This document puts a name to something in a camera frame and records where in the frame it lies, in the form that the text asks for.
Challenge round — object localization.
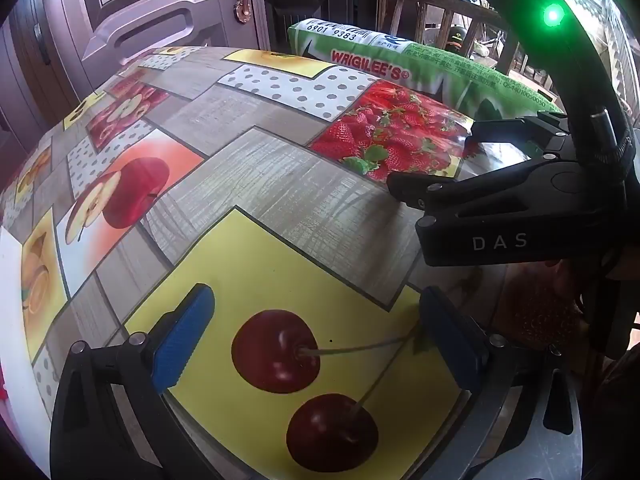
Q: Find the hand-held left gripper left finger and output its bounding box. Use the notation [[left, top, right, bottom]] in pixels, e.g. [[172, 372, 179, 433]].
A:
[[49, 283, 217, 480]]

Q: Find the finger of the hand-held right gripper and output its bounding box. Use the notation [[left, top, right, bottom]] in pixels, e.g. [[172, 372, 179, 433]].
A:
[[386, 156, 583, 217], [462, 112, 575, 162]]

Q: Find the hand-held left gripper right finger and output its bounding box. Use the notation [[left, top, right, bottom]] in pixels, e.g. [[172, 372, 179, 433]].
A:
[[421, 286, 568, 393]]

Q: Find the green printed pillow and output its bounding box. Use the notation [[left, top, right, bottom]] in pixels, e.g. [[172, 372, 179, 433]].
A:
[[287, 17, 566, 121]]

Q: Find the wooden chair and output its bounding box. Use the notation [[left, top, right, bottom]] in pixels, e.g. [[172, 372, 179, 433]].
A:
[[387, 0, 526, 76]]

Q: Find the fruit printed tablecloth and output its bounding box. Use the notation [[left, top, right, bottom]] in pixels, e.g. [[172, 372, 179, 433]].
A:
[[0, 45, 601, 480]]

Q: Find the dark metal door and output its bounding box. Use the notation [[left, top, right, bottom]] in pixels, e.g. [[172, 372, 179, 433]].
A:
[[262, 0, 386, 56]]

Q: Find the narrow brown door leaf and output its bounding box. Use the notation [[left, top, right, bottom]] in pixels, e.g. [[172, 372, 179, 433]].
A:
[[7, 0, 96, 116]]

